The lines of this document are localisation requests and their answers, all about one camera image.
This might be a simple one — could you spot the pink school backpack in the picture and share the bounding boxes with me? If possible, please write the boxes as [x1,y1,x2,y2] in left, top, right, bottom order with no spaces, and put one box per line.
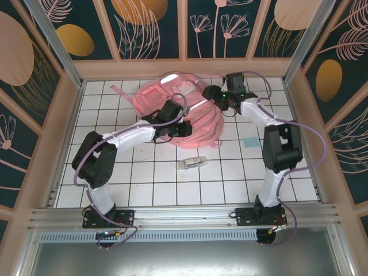
[110,71,228,150]

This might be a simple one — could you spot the small clear plastic supply case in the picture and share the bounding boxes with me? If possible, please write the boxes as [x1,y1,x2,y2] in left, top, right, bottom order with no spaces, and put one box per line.
[177,156,208,171]

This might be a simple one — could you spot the light blue square sticker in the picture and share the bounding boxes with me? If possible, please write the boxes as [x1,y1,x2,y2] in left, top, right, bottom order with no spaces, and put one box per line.
[243,137,261,149]

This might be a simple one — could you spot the grey metal sheet panel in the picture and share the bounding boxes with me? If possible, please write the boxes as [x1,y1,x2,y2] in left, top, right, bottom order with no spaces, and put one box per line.
[17,227,354,276]

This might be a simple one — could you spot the aluminium frame post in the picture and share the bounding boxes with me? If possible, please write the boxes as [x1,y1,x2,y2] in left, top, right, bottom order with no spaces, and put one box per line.
[24,0,84,87]
[281,0,336,84]

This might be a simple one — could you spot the aluminium mounting rail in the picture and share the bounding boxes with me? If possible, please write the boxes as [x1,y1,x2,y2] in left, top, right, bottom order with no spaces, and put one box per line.
[27,204,344,231]

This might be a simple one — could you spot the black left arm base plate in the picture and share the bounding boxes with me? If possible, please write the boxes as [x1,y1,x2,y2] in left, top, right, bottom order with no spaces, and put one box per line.
[82,209,136,229]

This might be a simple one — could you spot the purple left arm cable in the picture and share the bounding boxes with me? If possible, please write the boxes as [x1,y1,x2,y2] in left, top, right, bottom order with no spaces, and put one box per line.
[74,92,190,250]

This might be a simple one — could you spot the slotted grey cable duct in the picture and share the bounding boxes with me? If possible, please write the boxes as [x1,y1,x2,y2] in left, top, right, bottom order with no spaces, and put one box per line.
[40,229,258,243]

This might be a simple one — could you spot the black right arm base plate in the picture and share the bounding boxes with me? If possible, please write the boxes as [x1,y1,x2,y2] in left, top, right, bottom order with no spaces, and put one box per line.
[235,207,288,228]

